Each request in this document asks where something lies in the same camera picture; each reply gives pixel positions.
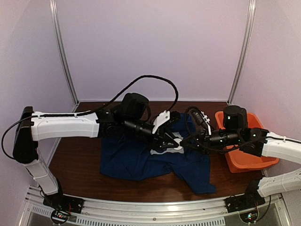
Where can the navy white clothing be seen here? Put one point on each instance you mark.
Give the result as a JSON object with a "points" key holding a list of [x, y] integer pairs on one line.
{"points": [[126, 158]]}

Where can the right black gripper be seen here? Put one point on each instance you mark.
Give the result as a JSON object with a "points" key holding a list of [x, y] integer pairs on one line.
{"points": [[199, 136]]}

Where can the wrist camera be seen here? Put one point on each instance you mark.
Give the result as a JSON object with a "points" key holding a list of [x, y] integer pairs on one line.
{"points": [[203, 121], [165, 118]]}

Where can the right circuit board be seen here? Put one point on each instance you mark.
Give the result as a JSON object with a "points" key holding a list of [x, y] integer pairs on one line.
{"points": [[249, 217]]}

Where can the orange plastic bin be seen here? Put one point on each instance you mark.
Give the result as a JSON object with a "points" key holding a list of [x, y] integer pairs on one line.
{"points": [[239, 161]]}

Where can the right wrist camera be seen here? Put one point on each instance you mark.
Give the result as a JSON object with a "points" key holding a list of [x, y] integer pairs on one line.
{"points": [[203, 121]]}

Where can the left circuit board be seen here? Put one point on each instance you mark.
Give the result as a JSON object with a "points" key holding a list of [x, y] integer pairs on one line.
{"points": [[59, 216]]}

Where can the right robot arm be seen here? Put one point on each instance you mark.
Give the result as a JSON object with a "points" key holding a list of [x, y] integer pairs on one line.
{"points": [[259, 142]]}

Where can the front aluminium rail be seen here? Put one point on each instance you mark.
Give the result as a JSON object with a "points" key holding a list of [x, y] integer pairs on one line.
{"points": [[208, 212]]}

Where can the circuit board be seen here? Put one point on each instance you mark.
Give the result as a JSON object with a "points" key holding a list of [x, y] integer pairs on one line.
{"points": [[249, 217], [59, 216]]}

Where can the right aluminium frame post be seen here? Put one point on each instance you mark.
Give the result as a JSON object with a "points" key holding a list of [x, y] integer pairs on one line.
{"points": [[250, 18]]}

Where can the left aluminium frame post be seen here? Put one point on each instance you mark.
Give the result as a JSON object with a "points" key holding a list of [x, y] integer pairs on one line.
{"points": [[61, 50]]}

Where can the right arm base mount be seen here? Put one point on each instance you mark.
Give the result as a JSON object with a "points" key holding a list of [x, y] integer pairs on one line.
{"points": [[243, 202]]}

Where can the aluminium frame post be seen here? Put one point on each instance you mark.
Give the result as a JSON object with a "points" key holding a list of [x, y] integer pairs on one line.
{"points": [[61, 50], [250, 18]]}

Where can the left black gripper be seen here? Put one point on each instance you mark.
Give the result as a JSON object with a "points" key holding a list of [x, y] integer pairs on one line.
{"points": [[160, 136]]}

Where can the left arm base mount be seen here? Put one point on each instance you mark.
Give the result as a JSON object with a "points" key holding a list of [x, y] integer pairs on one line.
{"points": [[64, 202]]}

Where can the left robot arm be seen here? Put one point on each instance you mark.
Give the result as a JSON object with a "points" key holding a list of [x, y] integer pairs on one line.
{"points": [[123, 118]]}

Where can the starry night round brooch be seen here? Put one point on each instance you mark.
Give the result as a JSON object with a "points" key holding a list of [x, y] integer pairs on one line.
{"points": [[177, 144]]}

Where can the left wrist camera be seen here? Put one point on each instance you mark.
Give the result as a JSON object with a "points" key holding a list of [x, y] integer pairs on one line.
{"points": [[165, 118]]}

